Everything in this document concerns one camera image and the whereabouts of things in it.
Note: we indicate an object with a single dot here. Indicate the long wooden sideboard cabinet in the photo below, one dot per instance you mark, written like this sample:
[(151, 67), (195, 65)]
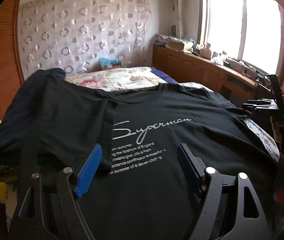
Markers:
[(184, 67)]

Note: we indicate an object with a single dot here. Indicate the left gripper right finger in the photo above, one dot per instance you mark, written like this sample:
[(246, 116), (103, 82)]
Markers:
[(192, 167)]

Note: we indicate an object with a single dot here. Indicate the black Superman t-shirt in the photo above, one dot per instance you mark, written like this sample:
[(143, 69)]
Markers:
[(139, 190)]

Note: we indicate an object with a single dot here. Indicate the window with wooden frame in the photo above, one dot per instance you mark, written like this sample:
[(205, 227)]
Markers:
[(247, 31)]

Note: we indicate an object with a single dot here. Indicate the pink ceramic vase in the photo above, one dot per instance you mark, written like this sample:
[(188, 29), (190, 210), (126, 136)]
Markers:
[(206, 52)]

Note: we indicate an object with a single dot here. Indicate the floral bed quilt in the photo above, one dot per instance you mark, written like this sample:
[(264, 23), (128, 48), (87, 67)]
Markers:
[(118, 79)]

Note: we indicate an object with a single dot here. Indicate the blue tissue box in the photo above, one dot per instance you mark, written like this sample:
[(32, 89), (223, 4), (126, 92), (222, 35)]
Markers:
[(106, 63)]

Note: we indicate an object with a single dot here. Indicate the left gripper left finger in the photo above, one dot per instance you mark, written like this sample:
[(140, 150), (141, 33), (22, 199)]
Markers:
[(86, 170)]

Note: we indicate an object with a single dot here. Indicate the cardboard box on sideboard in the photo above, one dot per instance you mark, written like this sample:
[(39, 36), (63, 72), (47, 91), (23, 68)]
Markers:
[(180, 45)]

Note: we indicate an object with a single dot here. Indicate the pink circle-pattern wall curtain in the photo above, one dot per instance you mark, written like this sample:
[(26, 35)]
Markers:
[(75, 34)]

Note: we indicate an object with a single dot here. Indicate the navy blue blanket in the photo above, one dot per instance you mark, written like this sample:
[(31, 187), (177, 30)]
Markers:
[(163, 76)]

